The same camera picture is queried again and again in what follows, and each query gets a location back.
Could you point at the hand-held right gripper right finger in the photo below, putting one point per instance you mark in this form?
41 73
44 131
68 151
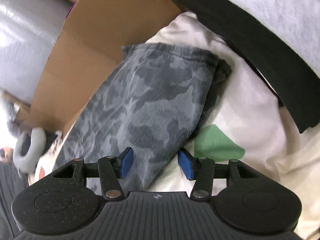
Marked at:
186 163

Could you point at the purple white detergent bag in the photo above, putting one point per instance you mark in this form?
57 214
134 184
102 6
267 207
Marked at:
70 10

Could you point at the brown cardboard box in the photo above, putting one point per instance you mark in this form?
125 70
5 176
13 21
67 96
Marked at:
100 42

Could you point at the black folded garment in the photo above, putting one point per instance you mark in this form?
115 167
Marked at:
262 45

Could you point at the black cloth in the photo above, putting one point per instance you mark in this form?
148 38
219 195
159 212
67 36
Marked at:
51 137

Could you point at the grey padded board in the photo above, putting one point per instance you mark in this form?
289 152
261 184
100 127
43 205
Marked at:
27 42

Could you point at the cream bear printed blanket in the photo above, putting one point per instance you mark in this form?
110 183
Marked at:
250 100

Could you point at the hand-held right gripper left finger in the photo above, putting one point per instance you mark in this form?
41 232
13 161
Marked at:
127 162

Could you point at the colourful patterned cloth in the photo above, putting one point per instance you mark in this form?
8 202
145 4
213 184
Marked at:
56 142

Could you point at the small doll with sunglasses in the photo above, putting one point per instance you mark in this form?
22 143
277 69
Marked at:
6 153

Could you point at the grey neck pillow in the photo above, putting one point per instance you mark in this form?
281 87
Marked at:
37 140

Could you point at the grey camouflage pants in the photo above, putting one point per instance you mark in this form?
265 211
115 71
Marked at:
150 100

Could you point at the white folded garment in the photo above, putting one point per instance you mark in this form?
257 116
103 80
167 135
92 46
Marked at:
275 5

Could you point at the dark grey bedding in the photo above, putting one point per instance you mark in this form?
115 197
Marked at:
10 200

